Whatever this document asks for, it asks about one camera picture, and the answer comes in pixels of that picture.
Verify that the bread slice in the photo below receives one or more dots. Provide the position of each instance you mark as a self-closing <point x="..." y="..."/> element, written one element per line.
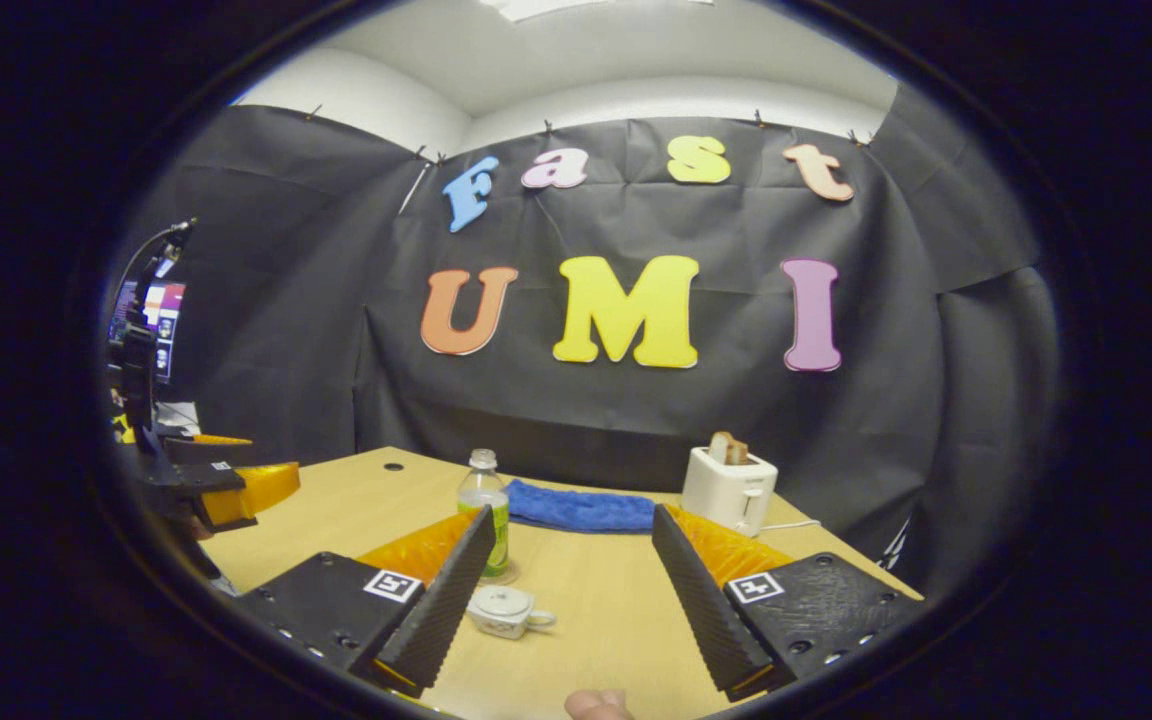
<point x="728" y="448"/>

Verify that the ceiling light panel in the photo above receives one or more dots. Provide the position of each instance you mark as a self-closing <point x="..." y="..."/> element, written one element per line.
<point x="586" y="7"/>

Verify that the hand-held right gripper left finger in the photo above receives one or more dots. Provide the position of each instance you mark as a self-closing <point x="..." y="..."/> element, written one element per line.
<point x="441" y="610"/>

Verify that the computer monitor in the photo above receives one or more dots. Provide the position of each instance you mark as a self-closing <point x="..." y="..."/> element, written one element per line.
<point x="166" y="320"/>

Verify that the white toaster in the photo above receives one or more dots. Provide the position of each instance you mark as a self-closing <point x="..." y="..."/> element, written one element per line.
<point x="726" y="490"/>

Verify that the round brown coaster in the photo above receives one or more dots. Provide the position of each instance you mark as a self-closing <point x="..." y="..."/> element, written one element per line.
<point x="515" y="577"/>

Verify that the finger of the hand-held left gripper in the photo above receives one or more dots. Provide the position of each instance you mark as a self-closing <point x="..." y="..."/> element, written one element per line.
<point x="251" y="490"/>
<point x="191" y="448"/>

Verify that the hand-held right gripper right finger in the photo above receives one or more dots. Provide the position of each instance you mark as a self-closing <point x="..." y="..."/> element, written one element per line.
<point x="701" y="610"/>

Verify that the black backdrop cloth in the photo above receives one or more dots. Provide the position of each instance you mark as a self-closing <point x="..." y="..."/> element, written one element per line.
<point x="636" y="420"/>

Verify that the clear water bottle green label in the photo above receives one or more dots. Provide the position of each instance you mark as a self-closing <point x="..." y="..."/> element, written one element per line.
<point x="484" y="495"/>

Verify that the blue towel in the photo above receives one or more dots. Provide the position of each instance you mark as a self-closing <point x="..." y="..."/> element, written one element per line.
<point x="581" y="508"/>

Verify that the white floral teacup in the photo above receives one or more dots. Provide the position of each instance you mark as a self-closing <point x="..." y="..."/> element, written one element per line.
<point x="508" y="625"/>

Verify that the white teacup lid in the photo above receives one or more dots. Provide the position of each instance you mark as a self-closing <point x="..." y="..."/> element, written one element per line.
<point x="504" y="600"/>

